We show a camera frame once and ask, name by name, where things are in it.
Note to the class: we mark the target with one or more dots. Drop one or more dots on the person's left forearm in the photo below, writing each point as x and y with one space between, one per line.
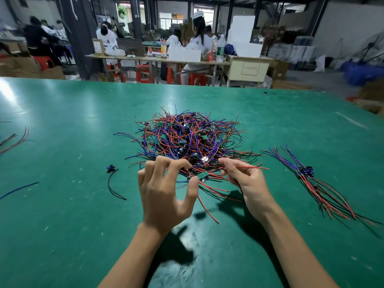
135 260

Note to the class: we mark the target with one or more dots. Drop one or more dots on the white sack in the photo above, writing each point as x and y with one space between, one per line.
319 63

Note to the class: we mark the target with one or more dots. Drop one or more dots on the flat cardboard sheets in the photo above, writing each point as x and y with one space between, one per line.
370 97

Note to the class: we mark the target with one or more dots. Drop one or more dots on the person's right forearm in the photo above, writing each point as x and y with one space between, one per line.
294 251

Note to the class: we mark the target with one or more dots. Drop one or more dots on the blue bags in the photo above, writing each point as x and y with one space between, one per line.
363 73

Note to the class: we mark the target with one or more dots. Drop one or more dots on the person's left little finger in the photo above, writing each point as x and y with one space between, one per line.
141 178

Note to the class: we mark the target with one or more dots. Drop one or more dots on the person's right thumb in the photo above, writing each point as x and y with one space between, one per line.
229 176

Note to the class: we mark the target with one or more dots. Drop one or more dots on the orange drink bottle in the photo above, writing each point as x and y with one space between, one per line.
163 50

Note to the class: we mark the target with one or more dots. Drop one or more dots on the person's left middle finger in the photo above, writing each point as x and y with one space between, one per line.
160 164

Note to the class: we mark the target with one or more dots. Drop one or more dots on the red plastic stool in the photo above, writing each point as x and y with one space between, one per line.
196 79
43 62
144 73
171 76
118 74

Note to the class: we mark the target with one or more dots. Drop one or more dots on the standing fan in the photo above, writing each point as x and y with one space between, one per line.
370 47

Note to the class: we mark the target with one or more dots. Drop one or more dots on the long wooden work table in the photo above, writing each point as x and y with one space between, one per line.
186 64

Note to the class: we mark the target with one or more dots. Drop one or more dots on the clear plastic water bottle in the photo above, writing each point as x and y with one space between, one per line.
220 49

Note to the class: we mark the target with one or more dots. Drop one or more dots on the brown cardboard box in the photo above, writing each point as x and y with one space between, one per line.
279 69

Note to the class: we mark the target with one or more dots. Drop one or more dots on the dark flat panel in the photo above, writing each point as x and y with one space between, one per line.
130 47

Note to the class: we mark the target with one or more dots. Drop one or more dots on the dark steel pillar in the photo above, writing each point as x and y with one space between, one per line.
79 35

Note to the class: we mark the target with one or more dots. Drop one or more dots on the framed paper sign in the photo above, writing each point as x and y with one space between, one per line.
98 47

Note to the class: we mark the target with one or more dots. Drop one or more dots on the beige cabinet with label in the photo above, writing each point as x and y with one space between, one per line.
249 70

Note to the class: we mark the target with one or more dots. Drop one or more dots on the person's left hand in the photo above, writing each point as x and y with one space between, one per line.
159 200

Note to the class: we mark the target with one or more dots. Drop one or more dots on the person's left thumb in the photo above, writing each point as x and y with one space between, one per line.
191 190

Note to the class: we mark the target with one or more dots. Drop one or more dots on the brown cardboard boxes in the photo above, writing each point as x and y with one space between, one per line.
27 68

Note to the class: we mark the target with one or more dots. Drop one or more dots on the stack of white foam boxes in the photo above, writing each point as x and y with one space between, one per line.
244 35

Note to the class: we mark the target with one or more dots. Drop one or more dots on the white boxes on table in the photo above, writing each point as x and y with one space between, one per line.
184 55

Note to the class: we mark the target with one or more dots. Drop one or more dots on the person's right hand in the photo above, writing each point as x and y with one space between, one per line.
252 188

